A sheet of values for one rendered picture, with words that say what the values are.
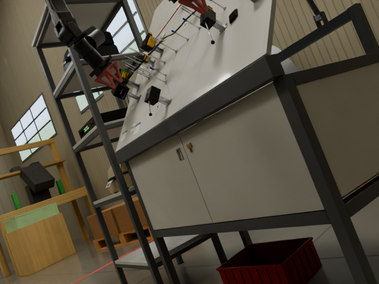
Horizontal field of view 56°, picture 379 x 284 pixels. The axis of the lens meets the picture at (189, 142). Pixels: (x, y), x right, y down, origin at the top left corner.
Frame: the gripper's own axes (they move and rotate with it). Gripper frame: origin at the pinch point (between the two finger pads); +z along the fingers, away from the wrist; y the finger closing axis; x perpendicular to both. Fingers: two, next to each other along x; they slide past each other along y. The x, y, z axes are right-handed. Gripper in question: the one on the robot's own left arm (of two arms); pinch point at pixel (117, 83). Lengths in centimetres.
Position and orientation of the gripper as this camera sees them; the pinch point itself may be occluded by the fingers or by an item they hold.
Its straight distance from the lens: 139.5
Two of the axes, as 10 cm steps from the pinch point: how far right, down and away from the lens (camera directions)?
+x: -4.2, 6.5, -6.3
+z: 6.5, 7.0, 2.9
